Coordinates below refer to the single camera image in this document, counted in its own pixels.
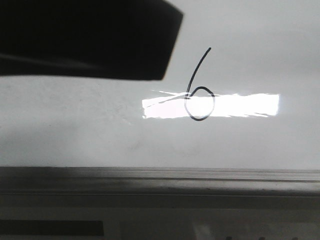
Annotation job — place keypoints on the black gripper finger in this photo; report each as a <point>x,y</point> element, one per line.
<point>109,39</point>

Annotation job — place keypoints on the black rectangular label strip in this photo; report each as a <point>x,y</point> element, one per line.
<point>52,227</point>

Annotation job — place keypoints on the white whiteboard with aluminium frame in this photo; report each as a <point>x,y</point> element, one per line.
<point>237,113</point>

